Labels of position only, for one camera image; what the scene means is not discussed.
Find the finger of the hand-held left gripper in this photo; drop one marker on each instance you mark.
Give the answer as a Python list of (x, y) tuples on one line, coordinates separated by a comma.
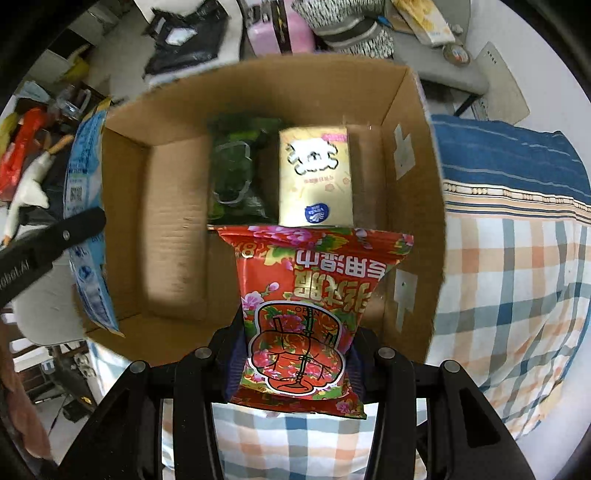
[(51, 242)]

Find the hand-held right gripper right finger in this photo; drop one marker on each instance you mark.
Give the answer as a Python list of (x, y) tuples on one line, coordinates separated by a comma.
[(359, 364)]

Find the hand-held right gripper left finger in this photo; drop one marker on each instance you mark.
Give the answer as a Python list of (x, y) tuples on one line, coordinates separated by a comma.
[(233, 353)]

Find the red floral wet wipes packet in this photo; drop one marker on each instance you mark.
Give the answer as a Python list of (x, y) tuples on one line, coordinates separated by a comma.
[(300, 300)]

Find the blue and white packet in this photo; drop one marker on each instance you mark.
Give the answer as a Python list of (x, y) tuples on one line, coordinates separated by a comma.
[(85, 152)]

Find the brown cardboard box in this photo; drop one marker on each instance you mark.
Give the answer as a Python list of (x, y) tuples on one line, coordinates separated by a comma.
[(175, 207)]

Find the white goose plush toy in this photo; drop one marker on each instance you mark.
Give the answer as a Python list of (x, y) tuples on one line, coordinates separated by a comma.
[(32, 184)]

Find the red plastic packet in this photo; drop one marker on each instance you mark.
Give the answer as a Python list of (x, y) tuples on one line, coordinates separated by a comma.
[(21, 147)]

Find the plaid bed sheet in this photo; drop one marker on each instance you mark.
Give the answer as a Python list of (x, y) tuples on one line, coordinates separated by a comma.
[(508, 300)]

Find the dark green wipes packet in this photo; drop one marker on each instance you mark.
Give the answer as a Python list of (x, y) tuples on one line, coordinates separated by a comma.
[(235, 175)]

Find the cream tissue packet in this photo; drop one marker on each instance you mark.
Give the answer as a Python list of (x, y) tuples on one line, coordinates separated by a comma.
[(316, 184)]

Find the black plastic bag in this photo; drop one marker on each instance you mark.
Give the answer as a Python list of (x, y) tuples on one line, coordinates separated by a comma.
[(189, 41)]

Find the blue striped cloth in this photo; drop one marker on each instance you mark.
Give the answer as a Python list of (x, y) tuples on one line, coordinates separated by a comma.
[(498, 147)]

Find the grey chair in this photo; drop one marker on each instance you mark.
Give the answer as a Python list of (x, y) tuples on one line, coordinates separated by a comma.
[(438, 69)]

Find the pink case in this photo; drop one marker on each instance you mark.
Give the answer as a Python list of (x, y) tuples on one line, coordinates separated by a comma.
[(277, 30)]

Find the white card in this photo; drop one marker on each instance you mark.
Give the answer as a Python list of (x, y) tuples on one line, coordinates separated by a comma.
[(501, 78)]

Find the round badge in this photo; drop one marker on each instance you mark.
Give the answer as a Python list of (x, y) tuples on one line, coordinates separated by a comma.
[(458, 55)]

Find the zebra patterned slipper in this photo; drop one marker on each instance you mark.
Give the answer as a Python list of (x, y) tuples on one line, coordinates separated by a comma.
[(351, 27)]

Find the yellow book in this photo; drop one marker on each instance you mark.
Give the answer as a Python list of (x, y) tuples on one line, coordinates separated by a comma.
[(427, 21)]

